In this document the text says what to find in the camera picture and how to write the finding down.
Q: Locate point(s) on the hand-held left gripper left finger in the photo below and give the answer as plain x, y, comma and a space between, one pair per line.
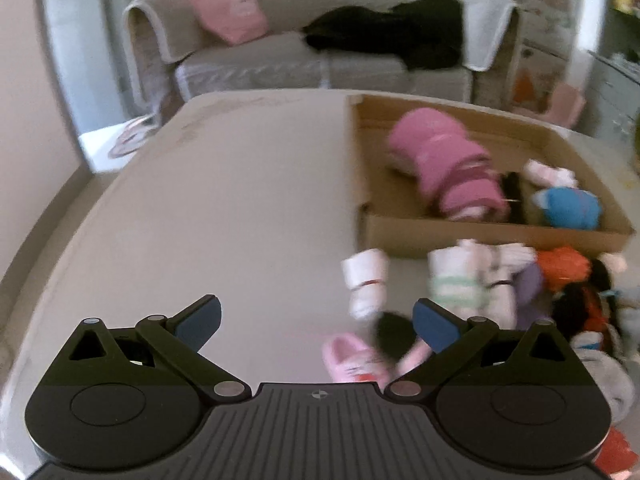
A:
200, 322

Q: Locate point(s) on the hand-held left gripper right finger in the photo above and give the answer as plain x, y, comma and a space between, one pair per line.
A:
435, 327

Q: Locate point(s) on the cardboard box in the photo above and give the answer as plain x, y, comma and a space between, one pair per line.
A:
395, 240

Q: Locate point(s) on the black sock bundle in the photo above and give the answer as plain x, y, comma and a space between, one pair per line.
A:
575, 302

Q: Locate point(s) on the white desktop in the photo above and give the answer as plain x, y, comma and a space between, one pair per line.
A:
225, 200

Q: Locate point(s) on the white green striped sock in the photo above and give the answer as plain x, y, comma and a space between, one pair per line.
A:
457, 280

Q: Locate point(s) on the white sock red stripe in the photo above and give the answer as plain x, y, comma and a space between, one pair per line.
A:
367, 272

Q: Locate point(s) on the orange sock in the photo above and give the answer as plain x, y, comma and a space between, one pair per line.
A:
565, 265

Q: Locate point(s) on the pink fuzzy sock bundle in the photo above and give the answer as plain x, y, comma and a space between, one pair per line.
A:
440, 160

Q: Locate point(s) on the grey fuzzy sock bundle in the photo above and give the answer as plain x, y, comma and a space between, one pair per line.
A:
607, 375

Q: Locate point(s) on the blue sock bundle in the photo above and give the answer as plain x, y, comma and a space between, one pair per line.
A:
570, 207

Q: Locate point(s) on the white pink sock bundle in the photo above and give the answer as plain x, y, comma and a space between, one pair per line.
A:
547, 172

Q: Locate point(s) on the pink stool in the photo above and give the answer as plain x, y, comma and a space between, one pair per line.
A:
567, 105

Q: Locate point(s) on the grey sofa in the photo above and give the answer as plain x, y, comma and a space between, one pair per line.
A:
260, 67

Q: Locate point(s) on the grey cabinet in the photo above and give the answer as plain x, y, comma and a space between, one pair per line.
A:
617, 95

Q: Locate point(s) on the black clothing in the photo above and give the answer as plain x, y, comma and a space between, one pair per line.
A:
380, 30

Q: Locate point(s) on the pink cushion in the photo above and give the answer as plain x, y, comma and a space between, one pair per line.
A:
230, 10

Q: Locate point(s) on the grey door frame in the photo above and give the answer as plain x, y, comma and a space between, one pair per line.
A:
60, 60

